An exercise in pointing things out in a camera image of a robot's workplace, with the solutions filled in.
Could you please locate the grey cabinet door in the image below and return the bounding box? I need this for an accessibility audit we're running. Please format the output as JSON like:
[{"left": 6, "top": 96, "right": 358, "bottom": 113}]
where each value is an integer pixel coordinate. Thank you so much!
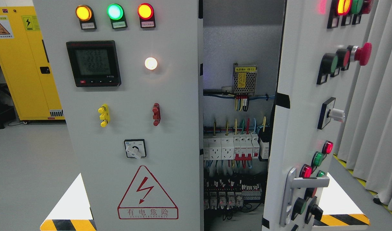
[
  {"left": 261, "top": 0, "right": 377, "bottom": 231},
  {"left": 33, "top": 0, "right": 202, "bottom": 231}
]

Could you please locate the white socket breaker row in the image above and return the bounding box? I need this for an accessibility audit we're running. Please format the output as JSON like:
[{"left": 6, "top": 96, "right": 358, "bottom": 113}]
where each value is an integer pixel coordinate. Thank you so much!
[{"left": 203, "top": 133, "right": 260, "bottom": 161}]

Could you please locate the metal mesh power supply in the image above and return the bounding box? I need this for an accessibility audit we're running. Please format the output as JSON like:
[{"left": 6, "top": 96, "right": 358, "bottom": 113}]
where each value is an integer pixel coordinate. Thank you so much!
[{"left": 232, "top": 63, "right": 257, "bottom": 96}]

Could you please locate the white indicator light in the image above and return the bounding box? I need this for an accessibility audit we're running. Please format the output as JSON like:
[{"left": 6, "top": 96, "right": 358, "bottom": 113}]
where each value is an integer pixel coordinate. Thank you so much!
[{"left": 144, "top": 57, "right": 158, "bottom": 70}]

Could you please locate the lower relay terminal row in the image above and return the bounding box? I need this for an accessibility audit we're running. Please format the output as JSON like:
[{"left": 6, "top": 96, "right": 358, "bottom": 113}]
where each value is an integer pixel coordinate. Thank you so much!
[{"left": 203, "top": 182, "right": 264, "bottom": 210}]

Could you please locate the red electric danger sticker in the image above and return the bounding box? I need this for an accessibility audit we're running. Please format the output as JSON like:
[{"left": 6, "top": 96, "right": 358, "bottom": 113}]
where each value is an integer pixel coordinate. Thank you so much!
[{"left": 118, "top": 165, "right": 179, "bottom": 219}]

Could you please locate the black digital power meter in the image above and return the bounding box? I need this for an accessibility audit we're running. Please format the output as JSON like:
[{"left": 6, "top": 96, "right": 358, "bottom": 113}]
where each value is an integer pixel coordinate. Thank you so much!
[{"left": 66, "top": 40, "right": 121, "bottom": 87}]

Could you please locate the red indicator light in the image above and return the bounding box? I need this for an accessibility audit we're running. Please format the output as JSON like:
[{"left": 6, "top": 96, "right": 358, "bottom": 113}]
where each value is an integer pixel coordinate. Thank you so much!
[{"left": 137, "top": 3, "right": 156, "bottom": 28}]

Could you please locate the green indicator light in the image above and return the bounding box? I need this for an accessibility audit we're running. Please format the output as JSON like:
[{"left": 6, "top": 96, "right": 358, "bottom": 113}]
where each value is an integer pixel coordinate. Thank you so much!
[{"left": 107, "top": 3, "right": 127, "bottom": 29}]

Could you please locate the orange indicator light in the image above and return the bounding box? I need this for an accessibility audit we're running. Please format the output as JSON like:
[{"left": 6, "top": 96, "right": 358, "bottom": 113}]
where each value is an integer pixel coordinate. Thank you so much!
[{"left": 75, "top": 5, "right": 97, "bottom": 30}]

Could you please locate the red mushroom emergency button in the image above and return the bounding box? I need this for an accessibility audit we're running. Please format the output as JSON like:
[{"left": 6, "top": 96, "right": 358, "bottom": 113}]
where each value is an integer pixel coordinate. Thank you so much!
[{"left": 347, "top": 42, "right": 372, "bottom": 66}]

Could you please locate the grey curtain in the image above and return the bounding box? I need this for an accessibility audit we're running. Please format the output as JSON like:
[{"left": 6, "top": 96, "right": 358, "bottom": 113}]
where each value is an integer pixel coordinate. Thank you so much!
[{"left": 338, "top": 0, "right": 392, "bottom": 210}]

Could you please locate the yellow safety cabinet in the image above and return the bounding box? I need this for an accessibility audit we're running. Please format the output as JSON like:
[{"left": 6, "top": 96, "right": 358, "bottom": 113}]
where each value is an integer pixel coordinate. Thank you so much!
[{"left": 0, "top": 6, "right": 64, "bottom": 121}]

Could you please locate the red terminal post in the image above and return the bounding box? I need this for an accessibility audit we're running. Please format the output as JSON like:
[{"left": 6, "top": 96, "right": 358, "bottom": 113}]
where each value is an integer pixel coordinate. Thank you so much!
[{"left": 152, "top": 103, "right": 161, "bottom": 126}]

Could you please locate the left door rotary selector switch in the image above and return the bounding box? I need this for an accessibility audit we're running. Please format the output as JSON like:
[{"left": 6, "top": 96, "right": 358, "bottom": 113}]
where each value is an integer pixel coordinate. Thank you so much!
[{"left": 124, "top": 139, "right": 147, "bottom": 159}]

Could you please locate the yellow terminal post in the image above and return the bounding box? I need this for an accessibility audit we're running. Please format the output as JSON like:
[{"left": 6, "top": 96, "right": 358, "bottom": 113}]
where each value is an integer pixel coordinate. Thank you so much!
[{"left": 98, "top": 104, "right": 110, "bottom": 127}]

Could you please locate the silver door handle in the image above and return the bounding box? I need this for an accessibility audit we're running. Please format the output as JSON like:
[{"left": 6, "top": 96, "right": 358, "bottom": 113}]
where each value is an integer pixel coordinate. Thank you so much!
[{"left": 279, "top": 167, "right": 330, "bottom": 227}]

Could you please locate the right door white selector switch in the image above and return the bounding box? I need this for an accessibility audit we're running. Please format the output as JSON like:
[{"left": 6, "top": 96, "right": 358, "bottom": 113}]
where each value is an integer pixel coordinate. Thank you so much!
[{"left": 317, "top": 97, "right": 345, "bottom": 130}]

